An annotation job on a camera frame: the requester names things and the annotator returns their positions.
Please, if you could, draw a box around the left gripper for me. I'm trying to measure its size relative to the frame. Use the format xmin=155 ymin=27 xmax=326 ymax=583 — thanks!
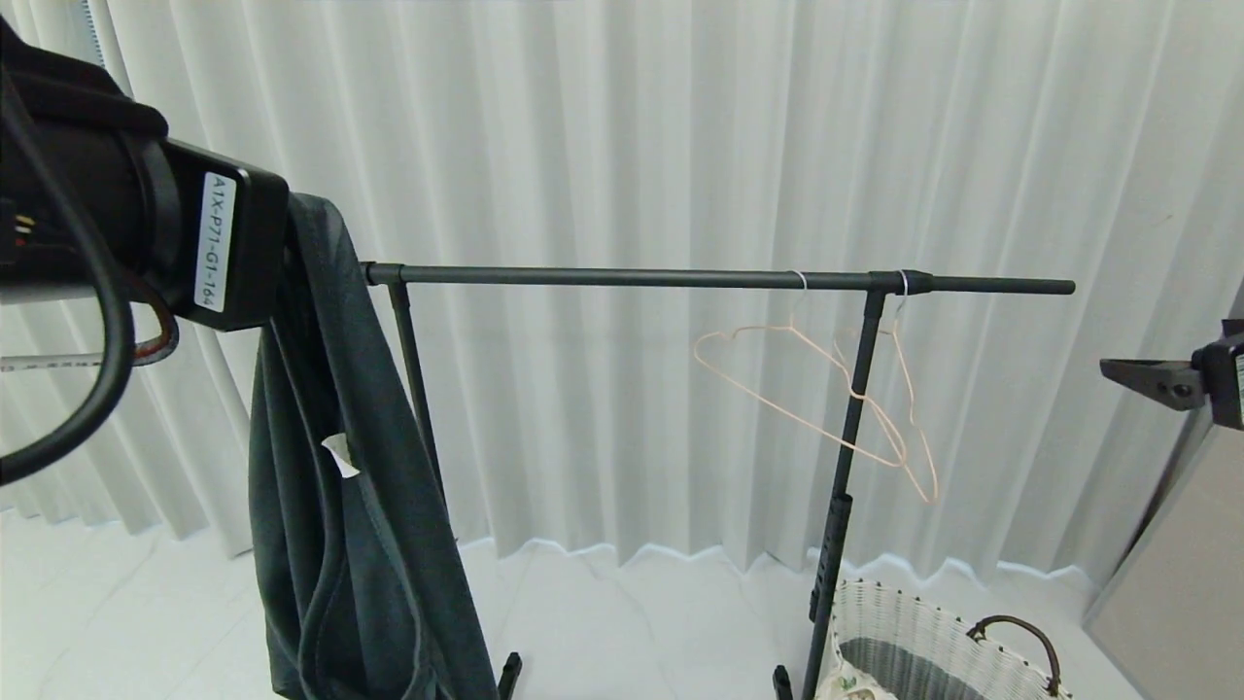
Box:
xmin=0 ymin=131 xmax=291 ymax=333

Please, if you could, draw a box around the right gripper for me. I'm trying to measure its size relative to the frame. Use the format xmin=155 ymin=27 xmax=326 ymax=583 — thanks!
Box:
xmin=1100 ymin=319 xmax=1244 ymax=431

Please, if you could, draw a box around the dark grey long-sleeved shirt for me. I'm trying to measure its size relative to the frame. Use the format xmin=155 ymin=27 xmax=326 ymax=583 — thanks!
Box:
xmin=248 ymin=192 xmax=501 ymax=700

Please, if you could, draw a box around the pink clothes hanger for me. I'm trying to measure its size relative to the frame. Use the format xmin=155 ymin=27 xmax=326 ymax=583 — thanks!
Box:
xmin=832 ymin=270 xmax=941 ymax=506
xmin=693 ymin=270 xmax=910 ymax=470

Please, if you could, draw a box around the white laundry basket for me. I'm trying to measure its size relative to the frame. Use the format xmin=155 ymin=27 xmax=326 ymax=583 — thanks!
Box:
xmin=814 ymin=579 xmax=1075 ymax=700

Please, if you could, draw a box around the black clothes rack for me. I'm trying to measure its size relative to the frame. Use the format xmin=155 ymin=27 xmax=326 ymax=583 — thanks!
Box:
xmin=362 ymin=261 xmax=1076 ymax=700

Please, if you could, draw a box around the black cable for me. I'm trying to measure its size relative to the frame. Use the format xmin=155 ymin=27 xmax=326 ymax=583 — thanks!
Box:
xmin=0 ymin=58 xmax=137 ymax=487

